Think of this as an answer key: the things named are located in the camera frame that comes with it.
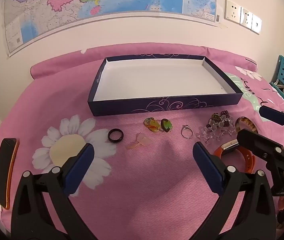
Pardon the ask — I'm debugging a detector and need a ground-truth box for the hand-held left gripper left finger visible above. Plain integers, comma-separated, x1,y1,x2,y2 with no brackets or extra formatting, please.
11,143,95,240

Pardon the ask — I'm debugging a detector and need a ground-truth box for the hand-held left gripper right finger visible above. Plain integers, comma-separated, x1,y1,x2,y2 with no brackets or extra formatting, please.
193,141,277,240

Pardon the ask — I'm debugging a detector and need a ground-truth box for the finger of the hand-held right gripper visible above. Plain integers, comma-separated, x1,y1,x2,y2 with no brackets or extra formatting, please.
259,106,284,133
236,129,284,164

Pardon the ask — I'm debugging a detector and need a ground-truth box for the orange smartwatch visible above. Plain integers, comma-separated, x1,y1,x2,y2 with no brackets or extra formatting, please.
213,139,256,174

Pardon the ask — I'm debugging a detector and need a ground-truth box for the tortoiseshell bangle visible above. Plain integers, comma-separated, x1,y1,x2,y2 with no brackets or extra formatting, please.
235,117,258,134

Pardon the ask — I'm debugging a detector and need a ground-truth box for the clear crystal bracelet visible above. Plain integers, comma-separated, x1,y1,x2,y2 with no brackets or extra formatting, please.
198,124,236,144

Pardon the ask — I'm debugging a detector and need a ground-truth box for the silver ring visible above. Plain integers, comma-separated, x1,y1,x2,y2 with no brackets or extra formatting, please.
181,124,194,139

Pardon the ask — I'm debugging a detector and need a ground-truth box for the black ring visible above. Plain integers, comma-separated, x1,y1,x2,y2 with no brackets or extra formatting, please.
108,128,124,142

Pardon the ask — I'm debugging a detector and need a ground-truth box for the purple beaded bracelet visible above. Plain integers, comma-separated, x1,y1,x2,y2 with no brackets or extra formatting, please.
208,110,236,128

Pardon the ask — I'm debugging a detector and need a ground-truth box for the green stone ring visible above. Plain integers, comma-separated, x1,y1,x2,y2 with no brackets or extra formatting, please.
160,118,173,132

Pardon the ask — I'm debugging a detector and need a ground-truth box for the pink hair clip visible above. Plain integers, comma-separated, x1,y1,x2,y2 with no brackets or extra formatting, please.
127,134,152,150

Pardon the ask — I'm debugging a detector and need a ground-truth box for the yellow amber ring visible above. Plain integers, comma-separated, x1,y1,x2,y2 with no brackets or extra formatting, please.
144,117,160,133

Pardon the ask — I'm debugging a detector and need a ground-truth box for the dark blue shallow cardboard box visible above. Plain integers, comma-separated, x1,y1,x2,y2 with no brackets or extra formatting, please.
87,54,243,117

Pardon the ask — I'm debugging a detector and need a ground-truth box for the pink floral bedsheet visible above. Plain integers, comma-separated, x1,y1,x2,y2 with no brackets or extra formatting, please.
0,42,284,240

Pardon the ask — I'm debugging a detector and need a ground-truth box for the black phone with orange case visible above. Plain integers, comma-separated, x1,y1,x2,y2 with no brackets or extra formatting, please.
0,138,20,210

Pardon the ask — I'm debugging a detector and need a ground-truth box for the white wall socket panel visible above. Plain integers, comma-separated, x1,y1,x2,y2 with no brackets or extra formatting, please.
225,0,242,23
252,14,262,34
240,6,254,28

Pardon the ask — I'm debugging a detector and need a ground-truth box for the colourful wall map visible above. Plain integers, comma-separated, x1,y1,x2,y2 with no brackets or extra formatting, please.
2,0,226,57

